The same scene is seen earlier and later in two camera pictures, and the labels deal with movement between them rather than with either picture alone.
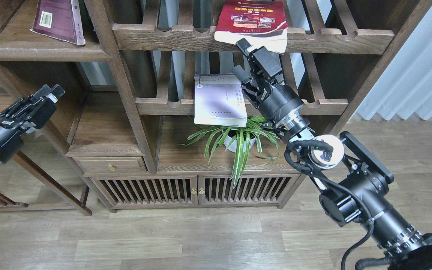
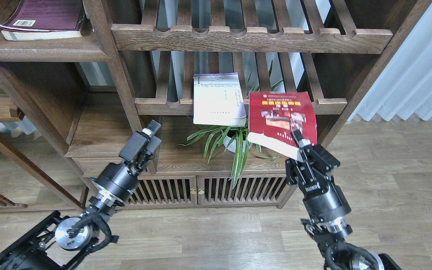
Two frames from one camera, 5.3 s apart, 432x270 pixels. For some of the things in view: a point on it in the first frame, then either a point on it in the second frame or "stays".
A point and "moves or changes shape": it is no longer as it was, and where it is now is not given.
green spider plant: (257, 133) stays
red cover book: (260, 23) to (273, 115)
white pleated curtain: (420, 78) stays
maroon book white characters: (60, 19) moves or changes shape
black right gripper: (280, 104) to (324, 200)
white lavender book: (219, 100) stays
